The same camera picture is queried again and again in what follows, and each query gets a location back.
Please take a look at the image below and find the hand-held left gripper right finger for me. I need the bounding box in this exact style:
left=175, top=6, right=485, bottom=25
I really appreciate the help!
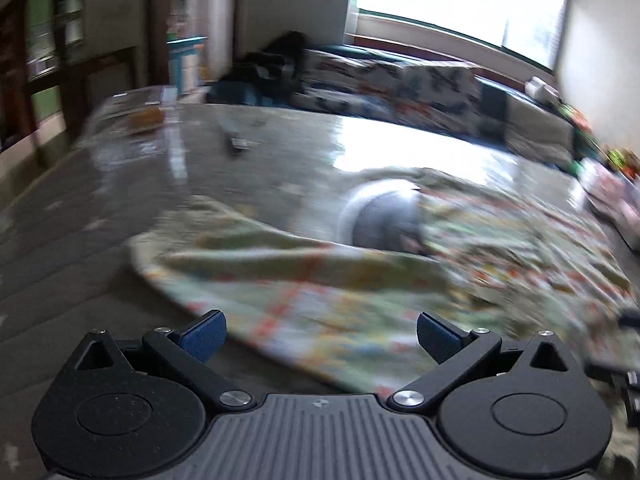
left=387, top=311, right=577, bottom=411

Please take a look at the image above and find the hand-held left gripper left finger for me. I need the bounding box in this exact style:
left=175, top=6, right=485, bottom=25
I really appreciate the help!
left=74, top=309, right=257, bottom=411

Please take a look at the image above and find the floral patterned garment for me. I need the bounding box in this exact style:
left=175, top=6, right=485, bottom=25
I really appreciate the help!
left=127, top=167, right=635, bottom=397

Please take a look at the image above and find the pile of colourful toys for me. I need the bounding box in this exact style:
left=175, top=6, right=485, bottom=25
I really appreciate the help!
left=562, top=102, right=640, bottom=253

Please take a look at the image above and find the small dark metal object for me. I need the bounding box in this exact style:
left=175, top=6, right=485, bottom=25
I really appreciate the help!
left=217, top=119, right=251, bottom=154

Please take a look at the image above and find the orange small object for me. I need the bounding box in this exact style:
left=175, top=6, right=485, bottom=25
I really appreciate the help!
left=127, top=108, right=164, bottom=136

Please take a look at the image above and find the dark cushion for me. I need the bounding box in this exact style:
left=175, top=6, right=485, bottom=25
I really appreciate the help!
left=476, top=80, right=508, bottom=136

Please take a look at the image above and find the sofa with patterned cover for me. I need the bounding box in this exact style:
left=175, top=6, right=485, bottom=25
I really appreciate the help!
left=292, top=44, right=583, bottom=166

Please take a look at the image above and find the white small object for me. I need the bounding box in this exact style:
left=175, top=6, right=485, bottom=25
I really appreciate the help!
left=525, top=76, right=561, bottom=105

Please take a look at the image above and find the teal and white box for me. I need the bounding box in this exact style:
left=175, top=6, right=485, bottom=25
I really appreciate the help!
left=166, top=36, right=207, bottom=97

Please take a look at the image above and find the dark bag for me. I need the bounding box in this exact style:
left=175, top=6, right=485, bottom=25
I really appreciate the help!
left=207, top=31, right=308, bottom=107

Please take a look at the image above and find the dark wooden cabinet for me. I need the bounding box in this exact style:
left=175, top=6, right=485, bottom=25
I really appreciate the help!
left=0, top=0, right=138, bottom=153

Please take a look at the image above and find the window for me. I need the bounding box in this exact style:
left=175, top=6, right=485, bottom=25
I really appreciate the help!
left=347, top=0, right=571, bottom=72

